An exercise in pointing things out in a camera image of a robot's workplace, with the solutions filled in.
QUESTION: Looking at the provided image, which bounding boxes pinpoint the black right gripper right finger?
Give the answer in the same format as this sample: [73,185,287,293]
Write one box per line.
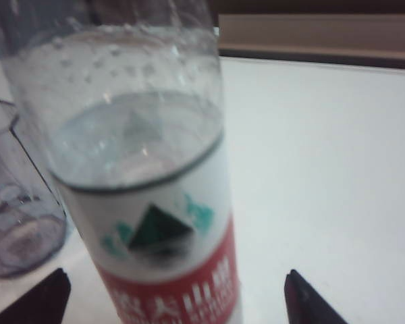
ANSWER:
[284,269,350,324]

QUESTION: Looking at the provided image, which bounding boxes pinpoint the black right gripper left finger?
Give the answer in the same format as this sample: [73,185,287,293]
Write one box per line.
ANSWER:
[0,267,72,324]

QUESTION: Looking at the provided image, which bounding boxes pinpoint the clear mineral water bottle red label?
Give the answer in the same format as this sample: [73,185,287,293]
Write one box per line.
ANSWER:
[1,0,242,324]

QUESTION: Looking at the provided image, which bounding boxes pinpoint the transparent grey faceted mug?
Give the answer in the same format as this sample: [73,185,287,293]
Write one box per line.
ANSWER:
[0,99,68,279]

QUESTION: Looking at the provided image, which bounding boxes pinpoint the brown fabric desk divider panel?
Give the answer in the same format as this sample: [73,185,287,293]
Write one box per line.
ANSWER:
[217,13,405,71]

